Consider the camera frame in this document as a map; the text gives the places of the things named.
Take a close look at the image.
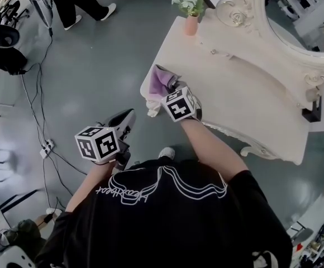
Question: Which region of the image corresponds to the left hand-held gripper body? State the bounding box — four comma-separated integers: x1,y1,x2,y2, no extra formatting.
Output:
74,121,131,171

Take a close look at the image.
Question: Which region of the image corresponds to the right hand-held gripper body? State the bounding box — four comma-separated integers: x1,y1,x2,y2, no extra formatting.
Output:
161,87,203,123

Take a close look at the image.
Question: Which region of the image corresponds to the purple cloth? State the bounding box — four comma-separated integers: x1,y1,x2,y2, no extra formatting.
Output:
146,64,183,102

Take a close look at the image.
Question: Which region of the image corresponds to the person's right forearm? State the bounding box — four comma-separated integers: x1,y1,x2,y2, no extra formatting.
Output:
180,118,250,180

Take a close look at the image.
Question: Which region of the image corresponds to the person's left forearm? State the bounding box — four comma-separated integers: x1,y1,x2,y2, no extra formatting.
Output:
65,160,117,213

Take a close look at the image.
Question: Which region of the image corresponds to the white dressing table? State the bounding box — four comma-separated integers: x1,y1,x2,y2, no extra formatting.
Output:
140,8,311,166

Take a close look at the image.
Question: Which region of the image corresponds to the person's left shoe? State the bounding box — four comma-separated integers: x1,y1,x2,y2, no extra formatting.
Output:
158,146,176,161

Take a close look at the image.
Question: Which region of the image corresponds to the white power strip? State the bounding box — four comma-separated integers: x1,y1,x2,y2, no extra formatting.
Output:
40,139,54,159

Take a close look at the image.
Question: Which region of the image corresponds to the pink vase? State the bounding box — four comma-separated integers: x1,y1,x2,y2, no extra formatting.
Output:
184,14,201,37

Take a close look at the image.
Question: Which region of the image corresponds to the person's black printed t-shirt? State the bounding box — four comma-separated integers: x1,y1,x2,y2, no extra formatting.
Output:
35,157,294,268

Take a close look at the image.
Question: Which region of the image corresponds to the black office chair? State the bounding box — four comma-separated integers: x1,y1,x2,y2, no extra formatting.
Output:
0,0,29,76

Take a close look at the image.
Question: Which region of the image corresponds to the clear glass perfume bottle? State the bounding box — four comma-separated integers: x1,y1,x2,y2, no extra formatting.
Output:
306,87,322,102

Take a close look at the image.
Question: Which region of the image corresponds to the black tissue box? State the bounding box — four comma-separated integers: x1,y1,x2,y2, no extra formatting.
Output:
301,95,323,123

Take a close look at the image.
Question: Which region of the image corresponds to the black floor cable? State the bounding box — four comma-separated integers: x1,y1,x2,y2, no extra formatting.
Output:
21,28,54,145
41,156,68,209
51,149,88,176

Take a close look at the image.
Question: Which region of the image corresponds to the oval mirror ornate white frame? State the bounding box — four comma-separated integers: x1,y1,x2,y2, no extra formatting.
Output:
198,0,324,112

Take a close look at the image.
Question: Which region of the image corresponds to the grey chair black frame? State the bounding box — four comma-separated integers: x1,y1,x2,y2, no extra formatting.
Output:
286,222,315,243

